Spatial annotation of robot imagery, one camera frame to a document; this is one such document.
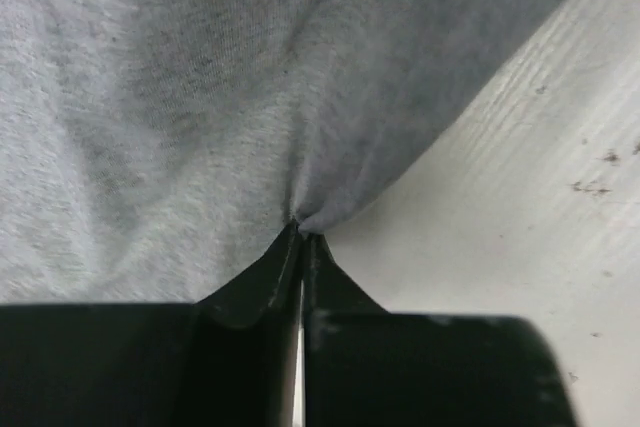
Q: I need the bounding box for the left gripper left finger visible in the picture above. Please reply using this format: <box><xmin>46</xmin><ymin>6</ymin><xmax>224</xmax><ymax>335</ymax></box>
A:
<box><xmin>1</xmin><ymin>225</ymin><xmax>302</xmax><ymax>427</ymax></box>

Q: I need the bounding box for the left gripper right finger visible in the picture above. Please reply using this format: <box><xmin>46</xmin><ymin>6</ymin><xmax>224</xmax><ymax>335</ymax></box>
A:
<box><xmin>302</xmin><ymin>235</ymin><xmax>577</xmax><ymax>427</ymax></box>

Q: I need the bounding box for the grey t shirt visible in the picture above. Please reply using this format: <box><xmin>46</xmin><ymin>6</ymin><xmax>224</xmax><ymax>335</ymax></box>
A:
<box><xmin>1</xmin><ymin>0</ymin><xmax>564</xmax><ymax>303</ymax></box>

